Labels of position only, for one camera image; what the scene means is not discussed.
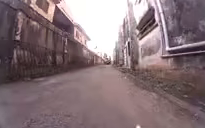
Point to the robot's own part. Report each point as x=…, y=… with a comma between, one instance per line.
x=138, y=126

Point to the grey asphalt alley road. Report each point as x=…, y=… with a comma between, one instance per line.
x=90, y=96

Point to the pale building with balcony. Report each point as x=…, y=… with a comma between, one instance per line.
x=45, y=8

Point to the pale building with roof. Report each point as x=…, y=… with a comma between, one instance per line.
x=80, y=35

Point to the row of buildings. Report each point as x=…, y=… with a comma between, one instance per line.
x=131, y=40

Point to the grey building with white pipes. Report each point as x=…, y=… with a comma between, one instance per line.
x=190, y=20

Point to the rubble strip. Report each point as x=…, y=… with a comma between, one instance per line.
x=163, y=83

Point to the dark wall with metal fence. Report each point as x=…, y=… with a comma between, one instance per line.
x=33, y=50

